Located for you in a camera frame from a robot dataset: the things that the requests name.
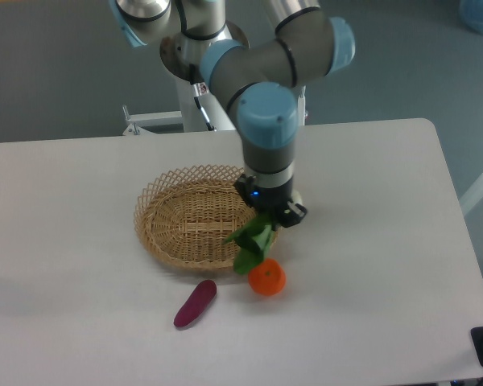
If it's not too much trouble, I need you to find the blue plastic bag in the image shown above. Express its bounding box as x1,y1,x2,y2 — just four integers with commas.
459,0,483,35

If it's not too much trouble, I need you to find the woven wicker basket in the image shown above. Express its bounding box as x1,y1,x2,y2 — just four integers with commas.
134,165,256,272

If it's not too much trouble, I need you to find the purple sweet potato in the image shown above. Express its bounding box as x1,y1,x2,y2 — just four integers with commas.
173,279,217,329

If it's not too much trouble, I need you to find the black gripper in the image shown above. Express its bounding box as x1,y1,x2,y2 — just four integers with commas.
233,174,308,228

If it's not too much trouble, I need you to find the orange tangerine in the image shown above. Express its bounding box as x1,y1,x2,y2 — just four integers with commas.
248,258,287,297

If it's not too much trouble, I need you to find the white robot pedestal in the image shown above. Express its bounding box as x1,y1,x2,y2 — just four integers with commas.
159,21,249,132

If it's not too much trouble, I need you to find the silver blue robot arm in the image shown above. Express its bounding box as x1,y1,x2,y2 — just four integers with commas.
109,1,356,228

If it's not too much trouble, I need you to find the green bok choy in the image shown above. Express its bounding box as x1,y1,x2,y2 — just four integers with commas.
221,191,305,277

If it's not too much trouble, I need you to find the black pedestal cable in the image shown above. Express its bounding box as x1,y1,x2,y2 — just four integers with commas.
188,63,217,133

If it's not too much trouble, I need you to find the white table leg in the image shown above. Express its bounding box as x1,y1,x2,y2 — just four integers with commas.
459,171,483,217

